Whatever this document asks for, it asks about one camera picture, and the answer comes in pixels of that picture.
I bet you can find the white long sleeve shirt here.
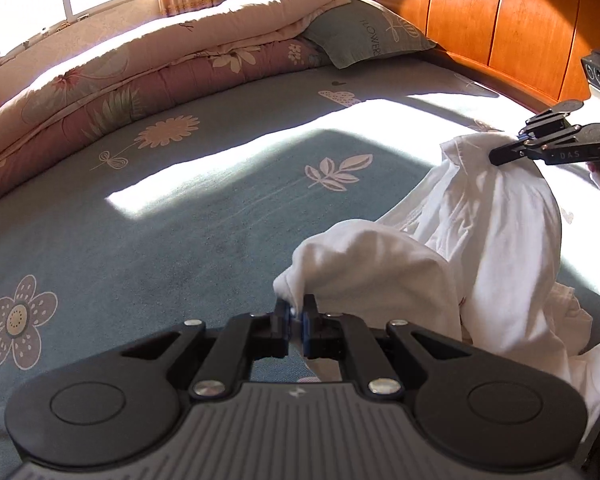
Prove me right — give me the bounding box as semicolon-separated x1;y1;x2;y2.
273;133;600;420

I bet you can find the orange wooden headboard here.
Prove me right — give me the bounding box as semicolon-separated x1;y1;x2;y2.
375;0;600;110

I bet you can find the teal floral pillow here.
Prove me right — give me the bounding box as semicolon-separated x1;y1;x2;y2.
302;0;437;70

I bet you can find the teal floral bed sheet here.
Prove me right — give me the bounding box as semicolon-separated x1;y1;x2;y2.
0;58;600;479

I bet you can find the pink floral folded quilt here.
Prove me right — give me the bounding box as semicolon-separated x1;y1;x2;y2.
0;0;348;199

